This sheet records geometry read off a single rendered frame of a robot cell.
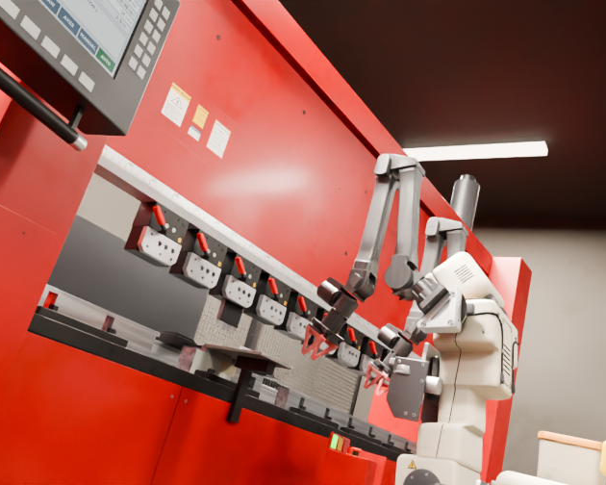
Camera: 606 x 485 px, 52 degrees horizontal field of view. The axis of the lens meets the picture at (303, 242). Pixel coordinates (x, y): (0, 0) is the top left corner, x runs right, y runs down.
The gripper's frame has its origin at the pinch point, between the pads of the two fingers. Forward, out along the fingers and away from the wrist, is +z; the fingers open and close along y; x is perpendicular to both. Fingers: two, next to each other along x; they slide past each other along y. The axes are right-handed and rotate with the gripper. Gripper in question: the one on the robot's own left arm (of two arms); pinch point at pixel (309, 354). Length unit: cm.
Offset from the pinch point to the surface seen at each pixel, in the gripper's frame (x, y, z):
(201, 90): -81, 27, -45
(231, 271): -56, -12, -2
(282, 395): -42, -65, 28
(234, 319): -52, -24, 12
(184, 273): -54, 7, 7
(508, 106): -145, -228, -202
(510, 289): -65, -235, -88
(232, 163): -73, 4, -33
